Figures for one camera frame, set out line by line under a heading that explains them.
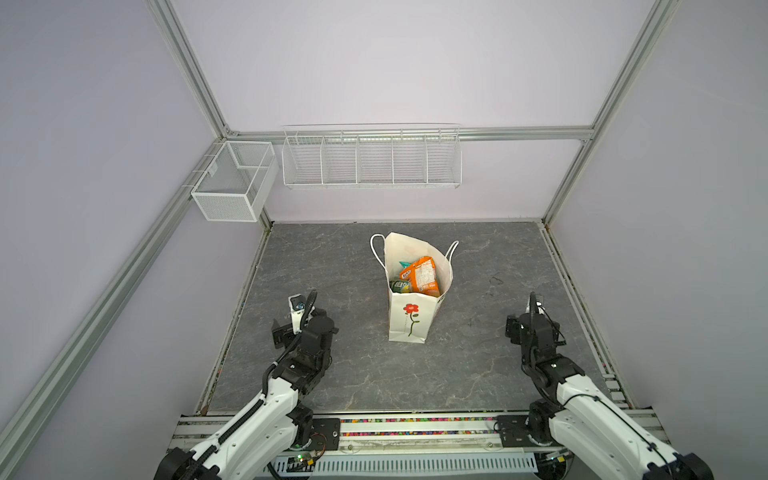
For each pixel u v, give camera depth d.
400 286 0.83
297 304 0.69
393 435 0.75
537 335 0.63
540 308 0.71
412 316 0.77
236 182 0.97
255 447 0.54
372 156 0.97
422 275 0.83
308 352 0.63
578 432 0.58
